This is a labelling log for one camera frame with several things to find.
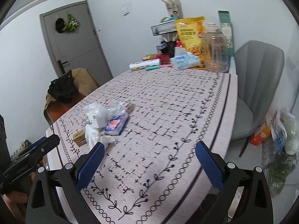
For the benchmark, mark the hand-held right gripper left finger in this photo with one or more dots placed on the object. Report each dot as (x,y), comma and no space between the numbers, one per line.
(91,165)

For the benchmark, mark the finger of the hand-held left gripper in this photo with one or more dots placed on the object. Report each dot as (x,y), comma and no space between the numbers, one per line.
(38,142)
(50,141)

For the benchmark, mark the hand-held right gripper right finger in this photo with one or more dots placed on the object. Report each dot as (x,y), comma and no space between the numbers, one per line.
(209,168)

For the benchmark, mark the small brown cardboard box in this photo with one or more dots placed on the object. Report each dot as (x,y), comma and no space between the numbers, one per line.
(79,138)

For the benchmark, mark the white tissue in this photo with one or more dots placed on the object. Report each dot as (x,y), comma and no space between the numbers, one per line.
(95,114)
(95,136)

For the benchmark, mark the purple packet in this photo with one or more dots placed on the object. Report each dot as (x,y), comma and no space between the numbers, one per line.
(115,124)

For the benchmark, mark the person's left hand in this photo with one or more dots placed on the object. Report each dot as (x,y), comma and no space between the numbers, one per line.
(12,204)

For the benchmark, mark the patterned shoe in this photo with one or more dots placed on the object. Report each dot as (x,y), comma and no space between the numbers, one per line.
(22,148)

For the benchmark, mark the black box-shaped object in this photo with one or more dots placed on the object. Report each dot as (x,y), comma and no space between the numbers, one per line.
(4,140)

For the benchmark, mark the black clothes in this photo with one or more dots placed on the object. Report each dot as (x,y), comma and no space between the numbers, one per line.
(62,87)

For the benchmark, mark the orange box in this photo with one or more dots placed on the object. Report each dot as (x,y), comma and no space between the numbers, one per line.
(260,136)

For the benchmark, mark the bag of green vegetables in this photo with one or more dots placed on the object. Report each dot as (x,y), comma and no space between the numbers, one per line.
(279,170)

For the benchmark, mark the brown chair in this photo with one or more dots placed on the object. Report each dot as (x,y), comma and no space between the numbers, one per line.
(86,79)

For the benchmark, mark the white plastic bag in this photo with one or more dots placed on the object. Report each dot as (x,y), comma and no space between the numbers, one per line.
(288,133)

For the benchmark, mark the grey door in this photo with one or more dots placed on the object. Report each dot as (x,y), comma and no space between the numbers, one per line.
(77,44)

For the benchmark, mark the grey upholstered chair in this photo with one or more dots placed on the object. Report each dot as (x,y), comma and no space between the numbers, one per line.
(257,74)

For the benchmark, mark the blue-white tissue pack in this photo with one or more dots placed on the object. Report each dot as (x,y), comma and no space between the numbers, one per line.
(184,61)

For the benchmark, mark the pink pen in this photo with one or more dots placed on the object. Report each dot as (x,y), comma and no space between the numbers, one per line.
(165,65)

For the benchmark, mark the white roll of bags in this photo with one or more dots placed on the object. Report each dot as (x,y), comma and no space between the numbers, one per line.
(144,64)

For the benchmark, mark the green marker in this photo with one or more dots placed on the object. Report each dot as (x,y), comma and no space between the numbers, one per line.
(151,68)

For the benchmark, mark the black hanging cloth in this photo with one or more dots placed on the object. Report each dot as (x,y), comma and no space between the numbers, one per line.
(60,25)

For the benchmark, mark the clear plastic jar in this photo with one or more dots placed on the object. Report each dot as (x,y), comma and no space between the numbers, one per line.
(215,51)

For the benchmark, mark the green hanging cloth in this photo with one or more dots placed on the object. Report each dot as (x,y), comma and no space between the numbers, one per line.
(71,23)

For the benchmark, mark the red snack packet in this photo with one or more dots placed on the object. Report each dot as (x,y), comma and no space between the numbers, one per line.
(151,57)

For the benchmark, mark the red bottle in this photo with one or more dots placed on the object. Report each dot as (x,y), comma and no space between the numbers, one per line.
(179,44)

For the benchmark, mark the black utensil holder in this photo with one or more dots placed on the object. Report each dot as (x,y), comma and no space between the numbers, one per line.
(167,45)

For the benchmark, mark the yellow snack bag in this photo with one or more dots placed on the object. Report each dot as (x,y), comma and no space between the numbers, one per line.
(190,37)

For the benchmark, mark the tall green box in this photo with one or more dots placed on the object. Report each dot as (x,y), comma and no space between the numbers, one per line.
(226,28)

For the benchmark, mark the grey striped box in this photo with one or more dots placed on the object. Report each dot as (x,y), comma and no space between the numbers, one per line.
(163,28)

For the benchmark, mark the teal item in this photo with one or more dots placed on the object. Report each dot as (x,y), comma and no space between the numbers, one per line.
(174,17)

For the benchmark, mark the white wall switch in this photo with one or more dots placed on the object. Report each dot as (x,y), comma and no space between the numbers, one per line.
(125,9)

